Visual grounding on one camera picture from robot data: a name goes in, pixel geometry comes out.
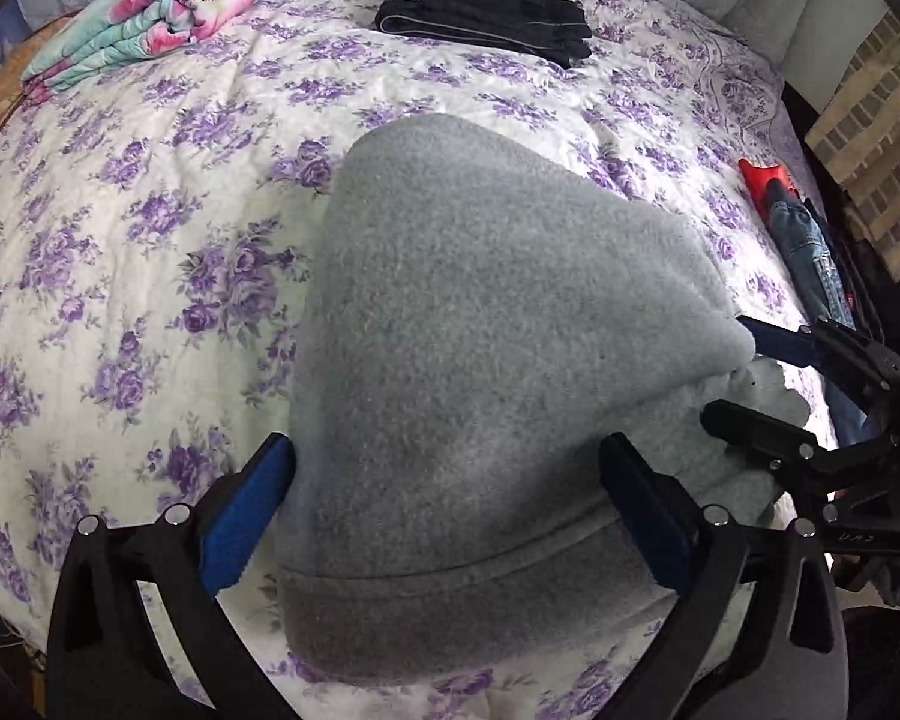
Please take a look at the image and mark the folded black pants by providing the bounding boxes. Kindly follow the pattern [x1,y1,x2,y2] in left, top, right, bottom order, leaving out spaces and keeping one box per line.
[375,0,592,68]

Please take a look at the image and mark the blue denim jeans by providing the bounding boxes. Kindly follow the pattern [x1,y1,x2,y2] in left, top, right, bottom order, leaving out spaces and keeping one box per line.
[764,179,870,447]

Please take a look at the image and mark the red cloth item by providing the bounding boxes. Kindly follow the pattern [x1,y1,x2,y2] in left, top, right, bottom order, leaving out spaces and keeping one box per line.
[738,160,798,223]

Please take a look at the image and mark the purple floral bed quilt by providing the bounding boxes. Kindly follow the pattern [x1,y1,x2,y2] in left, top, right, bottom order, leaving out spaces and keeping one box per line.
[0,0,842,720]

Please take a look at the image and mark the folded teal pink floral blanket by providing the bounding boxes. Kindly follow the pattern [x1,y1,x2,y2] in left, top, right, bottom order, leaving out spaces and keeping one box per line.
[20,0,258,101]

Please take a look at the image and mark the beige checkered curtain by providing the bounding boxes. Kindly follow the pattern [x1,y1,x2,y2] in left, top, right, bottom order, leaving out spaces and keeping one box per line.
[805,13,900,280]

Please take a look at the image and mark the grey fleece pants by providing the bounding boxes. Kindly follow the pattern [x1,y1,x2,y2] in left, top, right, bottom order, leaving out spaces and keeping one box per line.
[276,115,811,684]

